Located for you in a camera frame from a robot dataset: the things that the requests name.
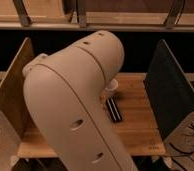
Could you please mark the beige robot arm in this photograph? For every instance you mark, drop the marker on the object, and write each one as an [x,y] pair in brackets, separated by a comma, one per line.
[62,94]

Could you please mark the black striped rectangular block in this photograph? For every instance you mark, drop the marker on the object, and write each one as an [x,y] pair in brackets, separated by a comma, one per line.
[113,110]

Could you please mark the wooden shelf with brackets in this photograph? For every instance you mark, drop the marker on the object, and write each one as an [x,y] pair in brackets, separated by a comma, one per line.
[114,15]

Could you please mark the right dark side panel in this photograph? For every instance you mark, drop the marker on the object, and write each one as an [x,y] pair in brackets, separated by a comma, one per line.
[170,93]

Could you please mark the left wooden side panel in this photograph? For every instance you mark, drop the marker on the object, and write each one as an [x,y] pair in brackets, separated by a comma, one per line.
[13,112]

